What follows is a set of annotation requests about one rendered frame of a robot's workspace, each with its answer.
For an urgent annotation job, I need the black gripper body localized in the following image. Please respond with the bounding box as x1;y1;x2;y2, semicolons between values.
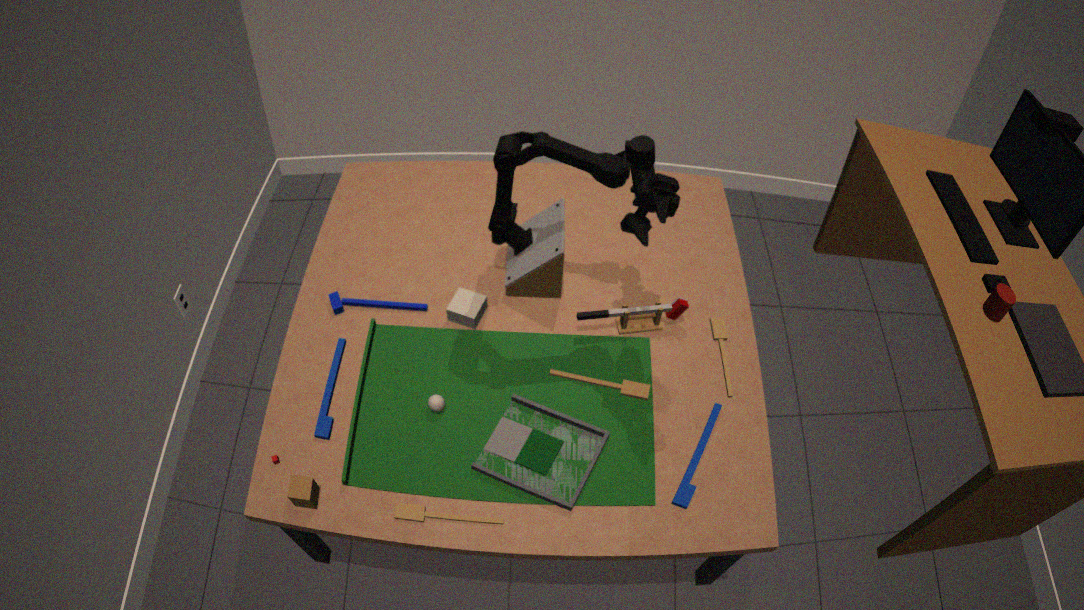
620;173;680;234

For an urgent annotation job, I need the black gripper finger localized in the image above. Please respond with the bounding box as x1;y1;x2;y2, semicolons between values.
647;186;676;223
625;220;651;247

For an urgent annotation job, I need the green putting mat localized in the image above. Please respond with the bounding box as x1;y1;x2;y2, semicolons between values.
345;324;656;506

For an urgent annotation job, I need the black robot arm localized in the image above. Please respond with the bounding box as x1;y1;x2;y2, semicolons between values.
488;132;656;256

